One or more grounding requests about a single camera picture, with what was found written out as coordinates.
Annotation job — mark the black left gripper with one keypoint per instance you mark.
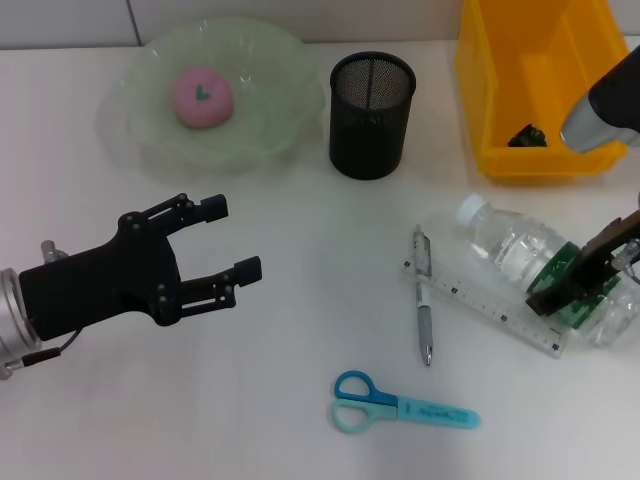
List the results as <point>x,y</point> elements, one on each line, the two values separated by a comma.
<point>100,287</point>

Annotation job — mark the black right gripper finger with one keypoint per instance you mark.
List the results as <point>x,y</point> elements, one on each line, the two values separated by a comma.
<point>550,299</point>

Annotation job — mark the clear water bottle green label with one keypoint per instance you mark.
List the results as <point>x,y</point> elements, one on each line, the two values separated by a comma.
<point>510,245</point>

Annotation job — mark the pink peach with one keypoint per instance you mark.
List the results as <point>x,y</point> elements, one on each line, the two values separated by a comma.
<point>200,100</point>

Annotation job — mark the blue scissors with sheath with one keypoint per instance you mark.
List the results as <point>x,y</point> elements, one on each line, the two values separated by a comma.
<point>425,412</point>

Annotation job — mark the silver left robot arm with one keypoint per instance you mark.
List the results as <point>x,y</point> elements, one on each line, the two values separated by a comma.
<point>12,320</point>

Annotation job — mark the clear plastic ruler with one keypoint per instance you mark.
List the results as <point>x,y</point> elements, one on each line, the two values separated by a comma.
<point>480,302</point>

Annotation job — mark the grey white ballpoint pen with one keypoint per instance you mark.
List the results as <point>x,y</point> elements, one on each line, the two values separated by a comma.
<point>424,305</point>

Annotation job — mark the green glass fruit plate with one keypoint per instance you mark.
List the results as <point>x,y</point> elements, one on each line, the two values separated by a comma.
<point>270,100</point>

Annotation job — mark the black mesh pen holder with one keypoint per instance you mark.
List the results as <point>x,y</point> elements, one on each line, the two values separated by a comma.
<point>367,145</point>

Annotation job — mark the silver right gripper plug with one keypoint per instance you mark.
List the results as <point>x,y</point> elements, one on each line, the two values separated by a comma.
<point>627,255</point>

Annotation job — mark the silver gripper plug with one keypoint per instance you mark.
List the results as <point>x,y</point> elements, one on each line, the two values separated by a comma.
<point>51,250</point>
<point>627,255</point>

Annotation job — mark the yellow plastic bin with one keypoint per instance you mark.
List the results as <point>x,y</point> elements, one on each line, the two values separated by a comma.
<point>530,160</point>

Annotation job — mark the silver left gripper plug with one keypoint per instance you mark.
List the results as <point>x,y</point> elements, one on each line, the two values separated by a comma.
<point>51,250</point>

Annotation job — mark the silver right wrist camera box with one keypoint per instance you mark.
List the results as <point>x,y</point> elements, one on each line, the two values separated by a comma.
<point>605,105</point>

